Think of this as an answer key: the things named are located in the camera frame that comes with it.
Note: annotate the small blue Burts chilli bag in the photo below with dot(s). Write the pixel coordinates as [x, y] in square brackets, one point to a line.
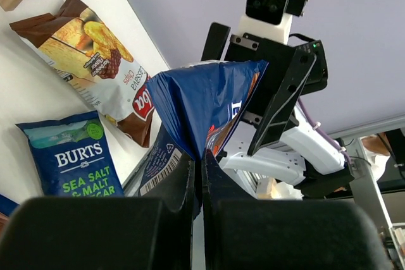
[198, 106]

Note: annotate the Burts sea salt vinegar bag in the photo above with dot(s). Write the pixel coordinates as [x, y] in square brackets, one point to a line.
[72, 156]

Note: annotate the left Chuba cassava chips bag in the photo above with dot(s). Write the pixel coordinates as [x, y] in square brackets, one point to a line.
[85, 53]

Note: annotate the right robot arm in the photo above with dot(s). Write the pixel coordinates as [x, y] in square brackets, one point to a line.
[304, 157]

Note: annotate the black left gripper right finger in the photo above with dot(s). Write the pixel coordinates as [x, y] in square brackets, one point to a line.
[241, 232]

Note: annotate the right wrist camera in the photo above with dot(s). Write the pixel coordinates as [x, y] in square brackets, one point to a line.
[270, 19]

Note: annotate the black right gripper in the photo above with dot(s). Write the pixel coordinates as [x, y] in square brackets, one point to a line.
[292, 71]

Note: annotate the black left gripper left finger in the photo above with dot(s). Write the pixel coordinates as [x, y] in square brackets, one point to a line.
[149, 232]

